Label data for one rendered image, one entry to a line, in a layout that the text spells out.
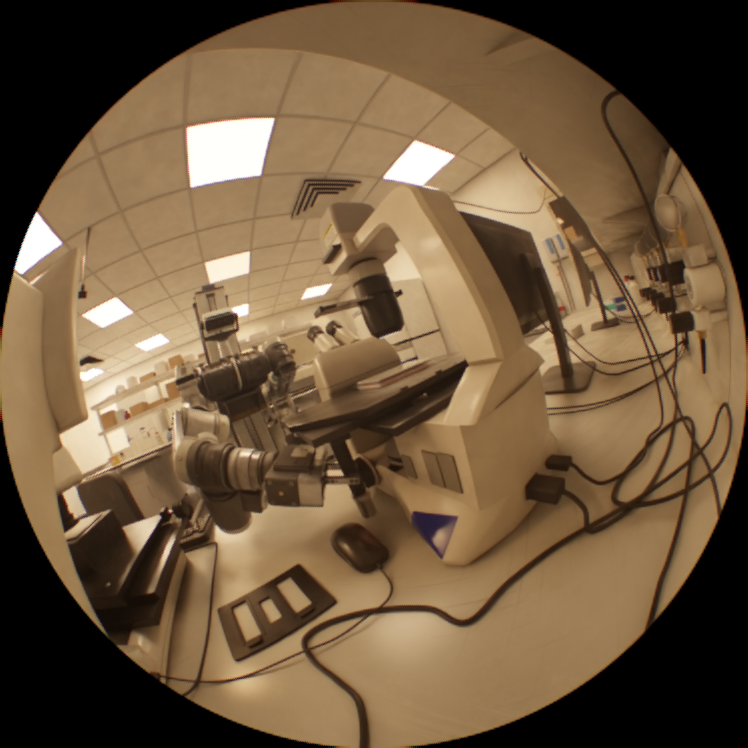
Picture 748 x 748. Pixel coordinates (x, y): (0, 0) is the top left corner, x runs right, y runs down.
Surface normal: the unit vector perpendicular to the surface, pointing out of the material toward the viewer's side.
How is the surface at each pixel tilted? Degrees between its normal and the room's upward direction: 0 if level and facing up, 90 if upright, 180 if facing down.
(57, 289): 88
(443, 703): 0
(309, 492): 90
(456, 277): 90
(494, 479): 90
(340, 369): 71
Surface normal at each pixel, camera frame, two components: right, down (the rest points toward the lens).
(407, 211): -0.81, 0.33
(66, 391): 0.72, -0.25
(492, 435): 0.10, 0.05
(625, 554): -0.33, -0.94
